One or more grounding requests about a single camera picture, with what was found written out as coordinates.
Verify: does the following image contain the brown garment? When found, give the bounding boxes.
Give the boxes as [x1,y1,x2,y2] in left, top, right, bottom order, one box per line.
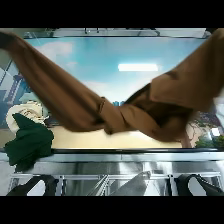
[0,28,224,149]

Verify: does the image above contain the dark green garment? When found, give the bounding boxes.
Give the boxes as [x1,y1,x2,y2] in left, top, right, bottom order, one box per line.
[3,112,55,173]

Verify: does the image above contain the silver frame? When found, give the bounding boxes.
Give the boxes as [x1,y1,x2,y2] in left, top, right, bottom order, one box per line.
[0,28,224,197]

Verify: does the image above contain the cream garment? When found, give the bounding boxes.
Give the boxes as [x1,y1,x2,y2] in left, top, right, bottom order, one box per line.
[5,101,50,134]

